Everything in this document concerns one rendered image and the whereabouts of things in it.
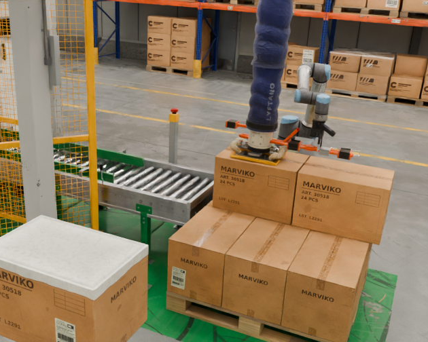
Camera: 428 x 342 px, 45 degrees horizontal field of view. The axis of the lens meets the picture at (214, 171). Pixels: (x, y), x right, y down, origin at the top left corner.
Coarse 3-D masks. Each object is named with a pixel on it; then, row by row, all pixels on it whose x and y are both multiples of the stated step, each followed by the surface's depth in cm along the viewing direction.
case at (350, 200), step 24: (312, 168) 355; (336, 168) 357; (360, 168) 360; (312, 192) 347; (336, 192) 340; (360, 192) 334; (384, 192) 328; (312, 216) 352; (336, 216) 345; (360, 216) 339; (384, 216) 333; (360, 240) 344
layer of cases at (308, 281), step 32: (192, 224) 354; (224, 224) 356; (256, 224) 359; (288, 224) 362; (192, 256) 329; (224, 256) 319; (256, 256) 317; (288, 256) 319; (320, 256) 321; (352, 256) 324; (192, 288) 337; (224, 288) 327; (256, 288) 317; (288, 288) 308; (320, 288) 299; (352, 288) 291; (288, 320) 315; (320, 320) 306; (352, 320) 326
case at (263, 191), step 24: (216, 168) 370; (240, 168) 363; (264, 168) 355; (288, 168) 352; (216, 192) 376; (240, 192) 368; (264, 192) 361; (288, 192) 354; (264, 216) 367; (288, 216) 360
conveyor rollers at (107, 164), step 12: (60, 156) 472; (72, 156) 473; (84, 156) 476; (108, 168) 451; (120, 168) 452; (132, 168) 454; (144, 168) 455; (120, 180) 422; (132, 180) 422; (144, 180) 422; (156, 180) 423; (168, 180) 424; (180, 180) 425; (192, 180) 426; (204, 180) 428; (156, 192) 405; (168, 192) 405; (180, 192) 405; (192, 192) 405
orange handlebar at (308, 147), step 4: (240, 124) 397; (244, 124) 397; (240, 136) 370; (244, 136) 369; (248, 136) 368; (272, 140) 362; (280, 140) 364; (280, 144) 361; (284, 144) 360; (300, 148) 356; (304, 148) 355; (308, 148) 354; (312, 148) 354; (316, 148) 353; (332, 152) 349; (336, 152) 349; (352, 156) 346
